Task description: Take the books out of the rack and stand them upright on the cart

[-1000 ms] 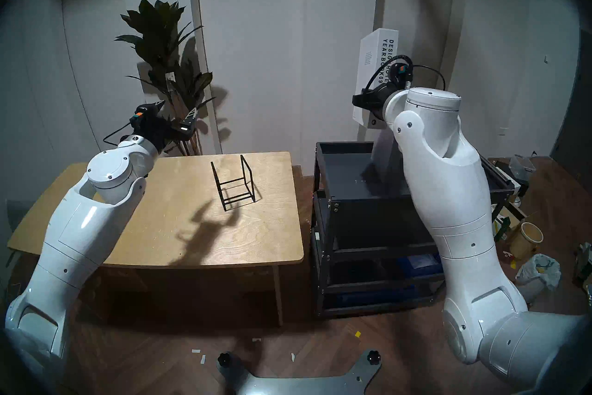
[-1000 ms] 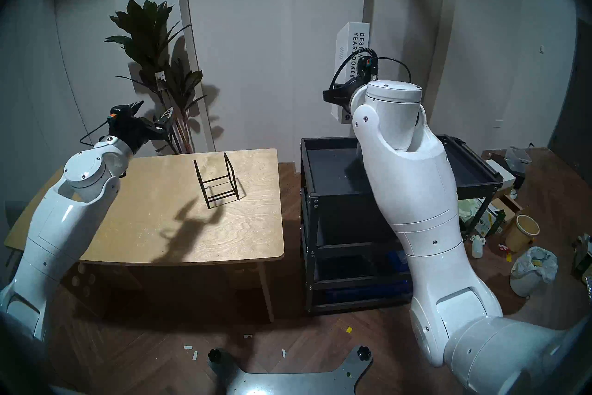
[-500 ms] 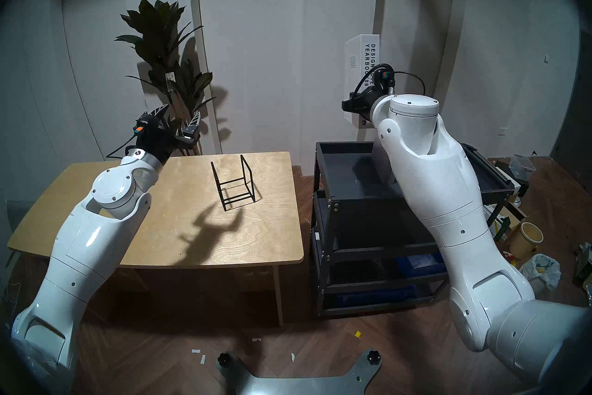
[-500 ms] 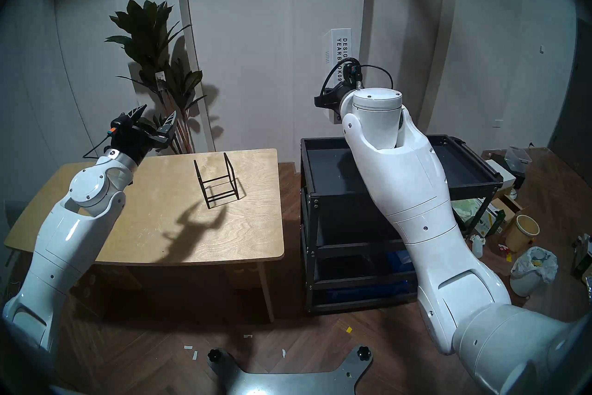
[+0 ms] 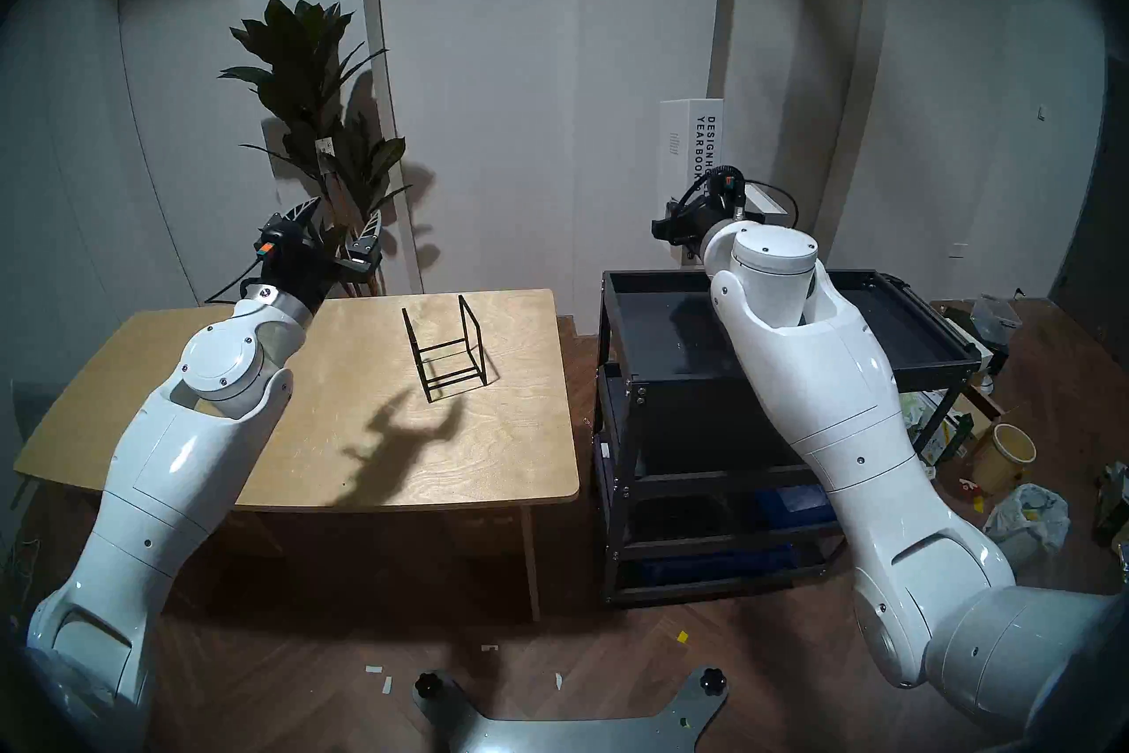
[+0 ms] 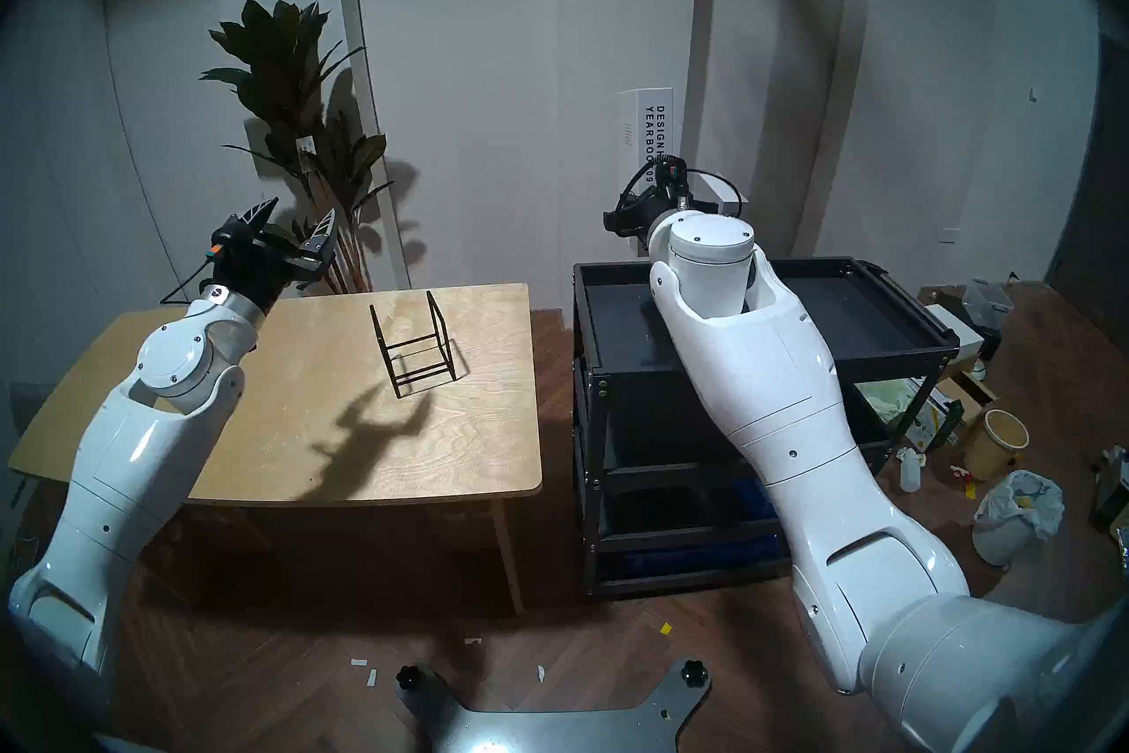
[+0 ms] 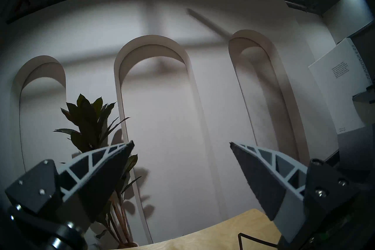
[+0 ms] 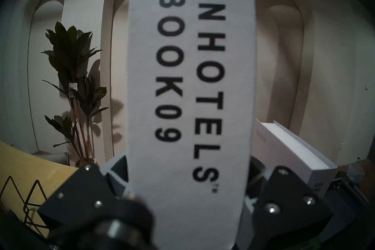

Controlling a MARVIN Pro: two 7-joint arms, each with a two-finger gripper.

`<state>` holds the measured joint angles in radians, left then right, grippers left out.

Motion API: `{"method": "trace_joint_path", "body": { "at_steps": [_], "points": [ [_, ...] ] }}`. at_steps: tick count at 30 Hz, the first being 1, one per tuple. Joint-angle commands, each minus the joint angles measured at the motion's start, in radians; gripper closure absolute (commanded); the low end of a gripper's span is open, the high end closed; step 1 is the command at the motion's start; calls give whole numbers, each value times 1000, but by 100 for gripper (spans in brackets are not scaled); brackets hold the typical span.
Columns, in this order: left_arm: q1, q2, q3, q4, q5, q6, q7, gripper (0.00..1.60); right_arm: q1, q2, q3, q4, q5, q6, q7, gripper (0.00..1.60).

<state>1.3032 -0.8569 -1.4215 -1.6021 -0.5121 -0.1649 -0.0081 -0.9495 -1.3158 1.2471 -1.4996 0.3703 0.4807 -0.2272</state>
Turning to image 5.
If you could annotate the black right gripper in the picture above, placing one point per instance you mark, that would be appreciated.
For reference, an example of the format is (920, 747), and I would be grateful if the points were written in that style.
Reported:
(701, 217)

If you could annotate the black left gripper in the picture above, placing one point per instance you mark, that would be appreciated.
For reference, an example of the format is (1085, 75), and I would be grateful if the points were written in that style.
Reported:
(309, 270)

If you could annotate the white Design Hotels Yearbook book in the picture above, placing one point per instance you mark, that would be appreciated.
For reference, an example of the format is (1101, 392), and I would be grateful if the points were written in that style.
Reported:
(684, 142)

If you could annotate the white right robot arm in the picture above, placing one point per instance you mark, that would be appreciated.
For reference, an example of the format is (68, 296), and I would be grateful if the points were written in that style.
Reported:
(838, 407)

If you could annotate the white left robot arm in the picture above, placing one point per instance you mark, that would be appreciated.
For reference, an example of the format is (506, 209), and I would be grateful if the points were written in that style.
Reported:
(176, 451)

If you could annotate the black three-tier utility cart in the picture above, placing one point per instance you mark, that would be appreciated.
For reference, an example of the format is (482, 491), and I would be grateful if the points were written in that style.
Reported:
(670, 319)

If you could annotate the tall green potted plant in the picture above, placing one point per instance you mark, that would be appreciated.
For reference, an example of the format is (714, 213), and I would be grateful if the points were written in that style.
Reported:
(304, 54)

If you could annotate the light wooden table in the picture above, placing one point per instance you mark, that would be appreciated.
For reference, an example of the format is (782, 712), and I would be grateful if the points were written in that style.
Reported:
(423, 451)

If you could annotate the blue plastic bin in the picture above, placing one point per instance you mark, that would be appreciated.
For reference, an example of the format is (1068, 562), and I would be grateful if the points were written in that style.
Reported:
(807, 500)

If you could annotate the pale green paper sheet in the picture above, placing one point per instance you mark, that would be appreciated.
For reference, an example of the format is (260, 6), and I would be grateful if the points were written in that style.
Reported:
(913, 416)

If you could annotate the white rectangular box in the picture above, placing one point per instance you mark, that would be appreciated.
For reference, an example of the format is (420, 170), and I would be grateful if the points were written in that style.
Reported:
(975, 337)

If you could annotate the dark blue flat bin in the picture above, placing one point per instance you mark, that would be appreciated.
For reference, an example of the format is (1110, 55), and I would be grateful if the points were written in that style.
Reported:
(714, 561)

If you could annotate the clear plastic storage box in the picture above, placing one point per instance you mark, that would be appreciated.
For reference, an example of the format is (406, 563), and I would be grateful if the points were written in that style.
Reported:
(997, 317)

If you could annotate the green and white carton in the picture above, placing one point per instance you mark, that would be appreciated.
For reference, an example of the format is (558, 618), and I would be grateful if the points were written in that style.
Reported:
(953, 434)

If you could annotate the brown cardboard box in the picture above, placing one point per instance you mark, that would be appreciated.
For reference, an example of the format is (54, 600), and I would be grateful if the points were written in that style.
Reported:
(979, 403)

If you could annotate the yellow plastic bucket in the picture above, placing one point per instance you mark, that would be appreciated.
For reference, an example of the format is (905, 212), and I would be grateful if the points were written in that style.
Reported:
(1005, 456)

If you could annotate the dark door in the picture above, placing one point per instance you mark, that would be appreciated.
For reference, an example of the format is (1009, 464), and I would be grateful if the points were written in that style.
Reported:
(1102, 231)

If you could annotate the black star knob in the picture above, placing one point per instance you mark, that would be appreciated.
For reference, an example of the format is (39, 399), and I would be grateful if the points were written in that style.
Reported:
(711, 681)
(429, 687)

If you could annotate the white bin with bag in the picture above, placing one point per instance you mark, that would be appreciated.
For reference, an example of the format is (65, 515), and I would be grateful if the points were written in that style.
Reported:
(1028, 526)

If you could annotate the dark clutter pile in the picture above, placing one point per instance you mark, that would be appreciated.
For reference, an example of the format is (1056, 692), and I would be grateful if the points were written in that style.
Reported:
(1113, 504)

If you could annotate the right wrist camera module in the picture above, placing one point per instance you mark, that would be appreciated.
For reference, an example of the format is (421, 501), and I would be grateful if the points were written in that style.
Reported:
(728, 187)

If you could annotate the grey metal robot base plate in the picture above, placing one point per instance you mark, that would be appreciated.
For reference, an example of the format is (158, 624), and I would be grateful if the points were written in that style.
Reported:
(564, 738)

